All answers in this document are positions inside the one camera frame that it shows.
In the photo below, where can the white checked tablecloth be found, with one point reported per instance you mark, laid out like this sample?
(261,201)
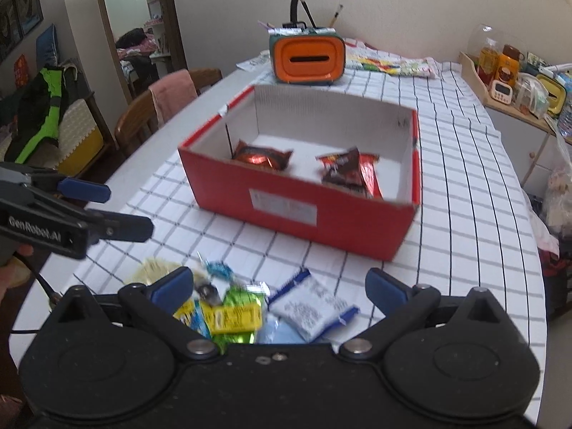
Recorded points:
(472,228)

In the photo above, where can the green black jacket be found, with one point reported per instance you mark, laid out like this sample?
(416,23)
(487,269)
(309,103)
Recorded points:
(41,110)

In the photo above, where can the wooden chair with pink towel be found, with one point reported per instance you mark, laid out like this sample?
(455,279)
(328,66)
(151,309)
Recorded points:
(139,122)

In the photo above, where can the pink towel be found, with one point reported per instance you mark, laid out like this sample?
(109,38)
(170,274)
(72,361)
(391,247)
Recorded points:
(171,94)

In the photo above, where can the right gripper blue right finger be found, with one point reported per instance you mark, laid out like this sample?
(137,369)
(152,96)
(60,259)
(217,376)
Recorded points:
(405,310)

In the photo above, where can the papers beside tissue box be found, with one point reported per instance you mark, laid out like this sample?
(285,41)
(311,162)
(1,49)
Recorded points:
(255,63)

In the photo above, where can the light blue snack packet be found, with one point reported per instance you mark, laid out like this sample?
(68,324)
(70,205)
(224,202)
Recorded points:
(277,330)

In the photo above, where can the yellow snack packet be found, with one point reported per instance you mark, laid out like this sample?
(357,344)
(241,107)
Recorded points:
(216,320)

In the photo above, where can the white cabinet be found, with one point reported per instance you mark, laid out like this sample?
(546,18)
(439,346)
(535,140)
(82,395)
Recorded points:
(532,151)

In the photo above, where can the wooden tray of bottles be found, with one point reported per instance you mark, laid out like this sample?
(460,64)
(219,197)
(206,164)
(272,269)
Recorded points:
(493,54)

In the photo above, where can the green foil packet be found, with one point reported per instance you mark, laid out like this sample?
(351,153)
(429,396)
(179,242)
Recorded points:
(241,295)

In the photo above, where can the orange green tissue box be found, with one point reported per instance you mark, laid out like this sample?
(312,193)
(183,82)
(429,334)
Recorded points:
(307,56)

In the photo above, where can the clear plastic bag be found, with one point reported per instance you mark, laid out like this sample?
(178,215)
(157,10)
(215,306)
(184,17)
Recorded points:
(556,207)

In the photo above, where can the red cardboard box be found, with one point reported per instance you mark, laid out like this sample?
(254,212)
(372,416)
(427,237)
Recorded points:
(311,122)

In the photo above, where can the red snack bag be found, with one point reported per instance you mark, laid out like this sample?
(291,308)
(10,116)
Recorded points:
(367,164)

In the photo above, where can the beige snack packet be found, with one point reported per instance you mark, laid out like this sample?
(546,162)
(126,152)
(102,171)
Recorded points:
(152,270)

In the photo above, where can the dark brown chocolate packet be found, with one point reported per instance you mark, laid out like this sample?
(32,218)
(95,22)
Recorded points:
(342,169)

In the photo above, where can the colourful packet at table end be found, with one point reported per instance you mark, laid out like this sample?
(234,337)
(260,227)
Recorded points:
(413,68)

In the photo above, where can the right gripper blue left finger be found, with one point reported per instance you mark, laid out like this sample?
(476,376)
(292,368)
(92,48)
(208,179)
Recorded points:
(152,307)

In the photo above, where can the copper foil snack packet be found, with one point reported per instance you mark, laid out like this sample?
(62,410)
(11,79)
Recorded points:
(262,157)

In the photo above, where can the white blue snack packet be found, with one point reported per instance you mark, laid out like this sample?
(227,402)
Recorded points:
(309,307)

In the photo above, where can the white digital timer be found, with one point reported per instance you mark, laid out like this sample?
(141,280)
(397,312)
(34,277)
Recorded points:
(501,92)

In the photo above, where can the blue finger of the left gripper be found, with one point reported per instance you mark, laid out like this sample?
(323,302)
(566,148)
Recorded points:
(83,190)
(105,225)

